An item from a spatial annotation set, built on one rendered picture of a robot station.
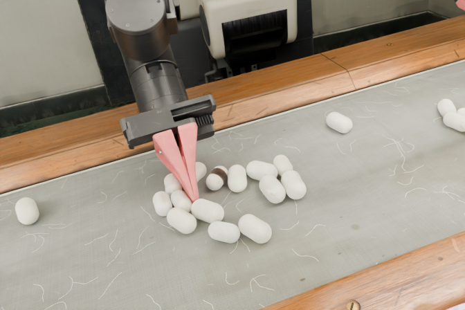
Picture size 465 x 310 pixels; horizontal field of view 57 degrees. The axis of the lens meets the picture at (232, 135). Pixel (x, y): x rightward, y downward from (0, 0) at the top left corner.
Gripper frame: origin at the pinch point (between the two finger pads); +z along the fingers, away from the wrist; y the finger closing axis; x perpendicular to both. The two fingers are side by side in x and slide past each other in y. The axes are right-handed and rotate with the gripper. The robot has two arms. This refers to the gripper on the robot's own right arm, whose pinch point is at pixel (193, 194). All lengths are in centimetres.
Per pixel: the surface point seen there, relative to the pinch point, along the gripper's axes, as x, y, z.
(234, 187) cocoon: -0.1, 4.4, 0.8
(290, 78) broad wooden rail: 11.5, 20.1, -14.5
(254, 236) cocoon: -5.4, 3.7, 6.6
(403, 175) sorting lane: -2.8, 21.5, 5.6
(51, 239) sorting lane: 2.7, -15.3, -0.6
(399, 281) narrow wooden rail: -13.0, 11.3, 13.5
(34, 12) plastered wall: 152, -37, -148
